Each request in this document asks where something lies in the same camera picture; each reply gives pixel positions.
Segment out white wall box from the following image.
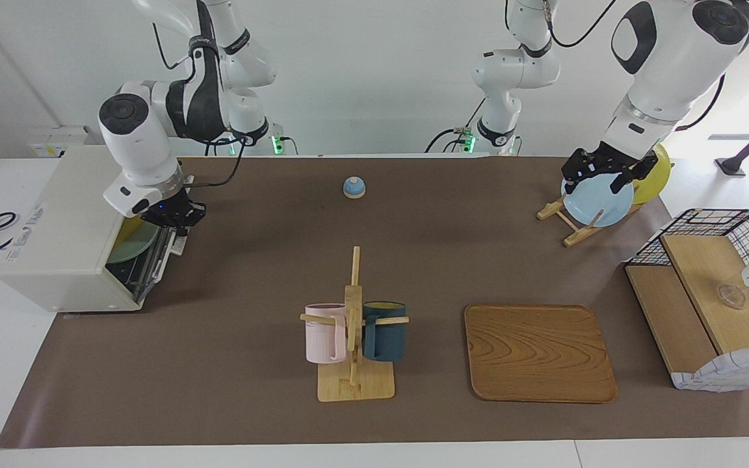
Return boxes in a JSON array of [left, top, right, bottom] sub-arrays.
[[27, 125, 99, 159]]

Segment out brown table mat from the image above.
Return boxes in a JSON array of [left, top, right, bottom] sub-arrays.
[[0, 156, 749, 449]]

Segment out pink mug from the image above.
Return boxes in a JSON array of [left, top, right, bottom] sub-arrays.
[[304, 303, 347, 365]]

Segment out dark teal mug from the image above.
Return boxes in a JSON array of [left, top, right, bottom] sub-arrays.
[[361, 301, 407, 363]]

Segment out white checked cloth liner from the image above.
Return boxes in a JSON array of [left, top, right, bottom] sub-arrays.
[[671, 343, 749, 393]]

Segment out wooden mug tree stand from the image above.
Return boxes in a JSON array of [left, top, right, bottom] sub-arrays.
[[300, 246, 410, 402]]

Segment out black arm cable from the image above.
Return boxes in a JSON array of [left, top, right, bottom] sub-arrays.
[[183, 133, 248, 189], [542, 0, 619, 49]]

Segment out small clear glass dish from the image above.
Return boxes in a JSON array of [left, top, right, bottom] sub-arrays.
[[716, 283, 747, 309]]

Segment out white toaster oven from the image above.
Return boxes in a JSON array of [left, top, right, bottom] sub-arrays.
[[0, 144, 188, 314]]

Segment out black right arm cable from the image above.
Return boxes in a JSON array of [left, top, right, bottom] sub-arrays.
[[183, 133, 248, 189]]

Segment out wooden serving tray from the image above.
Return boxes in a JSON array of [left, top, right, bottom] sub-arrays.
[[464, 304, 618, 404]]

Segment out wooden step shelf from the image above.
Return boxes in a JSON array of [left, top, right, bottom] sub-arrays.
[[625, 233, 749, 391]]

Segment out black wire basket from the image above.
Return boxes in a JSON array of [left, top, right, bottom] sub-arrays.
[[627, 208, 749, 329]]

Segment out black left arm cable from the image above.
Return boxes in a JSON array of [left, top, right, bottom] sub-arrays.
[[542, 0, 619, 49]]

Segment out pale green plate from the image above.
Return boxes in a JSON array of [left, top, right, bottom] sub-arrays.
[[107, 218, 159, 264]]

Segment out yellow plate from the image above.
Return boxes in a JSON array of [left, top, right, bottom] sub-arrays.
[[631, 144, 672, 205]]

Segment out wooden plate rack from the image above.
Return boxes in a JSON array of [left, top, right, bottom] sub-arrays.
[[537, 188, 645, 248]]

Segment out light blue plate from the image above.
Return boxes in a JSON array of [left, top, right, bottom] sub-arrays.
[[561, 170, 634, 228]]

